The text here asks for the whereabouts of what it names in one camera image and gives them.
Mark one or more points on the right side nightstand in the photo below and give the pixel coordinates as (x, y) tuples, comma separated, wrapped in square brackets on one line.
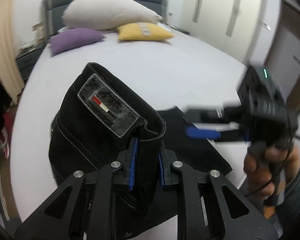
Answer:
[(173, 29)]

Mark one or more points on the white wardrobe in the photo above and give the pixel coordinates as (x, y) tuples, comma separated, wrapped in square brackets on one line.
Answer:
[(227, 25)]

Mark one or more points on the dark grey nightstand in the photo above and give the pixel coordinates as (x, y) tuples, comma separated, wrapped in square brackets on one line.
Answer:
[(27, 59)]

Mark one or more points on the large beige pillow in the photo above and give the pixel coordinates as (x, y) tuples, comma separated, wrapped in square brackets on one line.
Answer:
[(106, 14)]

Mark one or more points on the purple cushion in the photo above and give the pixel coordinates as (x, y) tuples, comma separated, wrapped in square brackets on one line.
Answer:
[(74, 38)]

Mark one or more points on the yellow cushion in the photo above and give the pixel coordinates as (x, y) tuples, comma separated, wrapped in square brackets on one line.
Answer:
[(143, 32)]

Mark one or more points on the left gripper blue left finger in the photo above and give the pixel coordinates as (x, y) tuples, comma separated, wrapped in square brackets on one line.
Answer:
[(127, 158)]

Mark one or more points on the beige curtain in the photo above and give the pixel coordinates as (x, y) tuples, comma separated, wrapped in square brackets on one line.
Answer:
[(10, 76)]

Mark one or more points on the black denim pants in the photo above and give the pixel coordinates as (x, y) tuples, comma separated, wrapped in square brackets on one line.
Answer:
[(98, 118)]

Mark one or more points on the white bed mattress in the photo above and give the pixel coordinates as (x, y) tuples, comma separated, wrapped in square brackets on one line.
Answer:
[(182, 73)]

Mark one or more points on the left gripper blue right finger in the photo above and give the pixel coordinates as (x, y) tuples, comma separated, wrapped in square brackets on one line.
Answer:
[(166, 159)]

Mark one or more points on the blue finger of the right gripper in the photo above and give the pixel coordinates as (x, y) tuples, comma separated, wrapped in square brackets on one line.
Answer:
[(233, 135), (195, 133)]

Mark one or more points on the person right hand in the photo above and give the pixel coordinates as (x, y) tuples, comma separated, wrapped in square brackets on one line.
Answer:
[(258, 176)]

